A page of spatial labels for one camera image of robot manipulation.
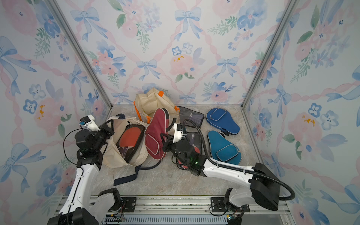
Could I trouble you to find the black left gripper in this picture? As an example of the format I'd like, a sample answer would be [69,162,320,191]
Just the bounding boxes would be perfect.
[95,118,115,152]

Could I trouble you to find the clear case red paddle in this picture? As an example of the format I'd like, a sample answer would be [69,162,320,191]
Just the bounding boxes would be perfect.
[176,132,203,170]
[116,124,145,164]

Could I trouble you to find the canvas bag navy handles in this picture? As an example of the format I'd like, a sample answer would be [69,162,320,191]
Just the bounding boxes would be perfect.
[101,113,162,186]

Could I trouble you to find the teal paddle case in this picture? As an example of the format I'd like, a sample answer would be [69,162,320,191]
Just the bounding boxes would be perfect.
[207,130,242,165]

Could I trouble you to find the red pouch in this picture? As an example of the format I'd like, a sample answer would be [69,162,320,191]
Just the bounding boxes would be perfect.
[144,108,170,160]

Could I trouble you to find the black paddle case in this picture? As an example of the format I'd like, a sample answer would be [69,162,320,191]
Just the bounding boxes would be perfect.
[178,106,204,128]

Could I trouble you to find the blue paddle case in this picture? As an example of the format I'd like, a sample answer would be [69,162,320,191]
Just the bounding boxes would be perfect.
[205,107,240,136]

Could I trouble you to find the canvas bag orange handles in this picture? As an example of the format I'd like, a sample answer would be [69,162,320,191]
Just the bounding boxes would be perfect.
[133,88,180,124]

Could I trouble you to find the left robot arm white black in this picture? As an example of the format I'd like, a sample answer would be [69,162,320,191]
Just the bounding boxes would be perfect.
[48,123,124,225]

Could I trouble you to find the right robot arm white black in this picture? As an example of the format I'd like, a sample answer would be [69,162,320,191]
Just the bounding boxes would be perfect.
[163,139,280,211]

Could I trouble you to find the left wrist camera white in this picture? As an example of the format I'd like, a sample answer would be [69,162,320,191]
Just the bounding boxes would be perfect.
[79,114,100,131]

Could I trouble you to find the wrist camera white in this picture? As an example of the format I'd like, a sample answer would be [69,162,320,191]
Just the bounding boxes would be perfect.
[172,123,187,143]
[79,114,100,131]

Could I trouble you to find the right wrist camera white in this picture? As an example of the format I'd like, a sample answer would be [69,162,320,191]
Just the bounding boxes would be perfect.
[172,123,187,143]

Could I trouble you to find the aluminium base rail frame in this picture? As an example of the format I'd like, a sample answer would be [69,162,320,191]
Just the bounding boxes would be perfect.
[101,196,295,225]

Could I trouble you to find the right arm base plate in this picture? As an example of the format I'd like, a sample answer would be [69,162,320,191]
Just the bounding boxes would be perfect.
[210,197,250,213]

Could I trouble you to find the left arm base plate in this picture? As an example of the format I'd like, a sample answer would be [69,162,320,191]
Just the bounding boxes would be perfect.
[109,197,137,213]

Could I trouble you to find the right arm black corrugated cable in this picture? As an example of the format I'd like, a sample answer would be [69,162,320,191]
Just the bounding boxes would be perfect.
[183,119,296,202]

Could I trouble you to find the aluminium corner post left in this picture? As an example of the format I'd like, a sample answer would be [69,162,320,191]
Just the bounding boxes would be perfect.
[45,1,113,109]

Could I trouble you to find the aluminium corner post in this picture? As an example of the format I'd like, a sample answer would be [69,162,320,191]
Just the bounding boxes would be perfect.
[45,1,113,109]
[241,0,299,109]

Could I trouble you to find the aluminium corner post right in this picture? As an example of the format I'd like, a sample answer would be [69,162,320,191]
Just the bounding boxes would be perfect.
[241,0,299,109]

